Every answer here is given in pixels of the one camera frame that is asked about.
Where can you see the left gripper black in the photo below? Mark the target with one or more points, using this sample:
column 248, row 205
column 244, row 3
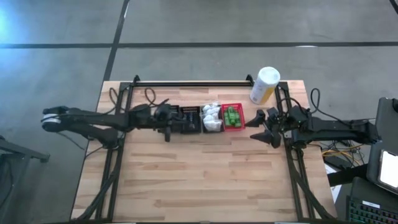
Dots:
column 163, row 119

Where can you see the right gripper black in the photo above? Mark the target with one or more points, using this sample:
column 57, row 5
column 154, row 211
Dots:
column 281, row 127

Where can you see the black packaged comb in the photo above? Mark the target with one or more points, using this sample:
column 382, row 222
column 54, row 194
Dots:
column 195, row 122

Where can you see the green travel bottle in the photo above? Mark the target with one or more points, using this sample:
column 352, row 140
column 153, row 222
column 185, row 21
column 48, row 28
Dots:
column 231, row 110
column 228, row 120
column 237, row 120

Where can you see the clear bag of cotton balls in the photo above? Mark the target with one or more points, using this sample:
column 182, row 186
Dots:
column 214, row 125
column 206, row 108
column 215, row 110
column 207, row 118

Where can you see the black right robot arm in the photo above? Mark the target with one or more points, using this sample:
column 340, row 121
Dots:
column 342, row 130

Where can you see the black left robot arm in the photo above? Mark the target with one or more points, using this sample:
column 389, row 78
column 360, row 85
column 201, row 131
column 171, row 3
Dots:
column 93, row 118

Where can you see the red plastic basket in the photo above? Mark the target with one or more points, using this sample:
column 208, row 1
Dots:
column 243, row 127

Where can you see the white yellow wipes canister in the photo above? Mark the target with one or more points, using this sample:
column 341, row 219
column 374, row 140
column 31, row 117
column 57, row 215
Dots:
column 265, row 84

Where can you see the black power adapter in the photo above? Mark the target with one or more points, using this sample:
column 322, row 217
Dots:
column 332, row 161

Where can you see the white paper sheet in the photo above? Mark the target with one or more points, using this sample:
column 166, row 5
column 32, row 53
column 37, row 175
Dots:
column 335, row 189

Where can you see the black laptop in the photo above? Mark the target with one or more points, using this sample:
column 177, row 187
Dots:
column 385, row 124

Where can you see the backlit keyboard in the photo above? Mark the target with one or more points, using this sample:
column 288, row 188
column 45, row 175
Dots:
column 367, row 214

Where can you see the black floor stand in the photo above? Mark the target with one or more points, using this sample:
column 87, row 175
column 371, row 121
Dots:
column 18, row 151

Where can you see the black metal table frame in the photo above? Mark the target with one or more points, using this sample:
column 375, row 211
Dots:
column 192, row 84

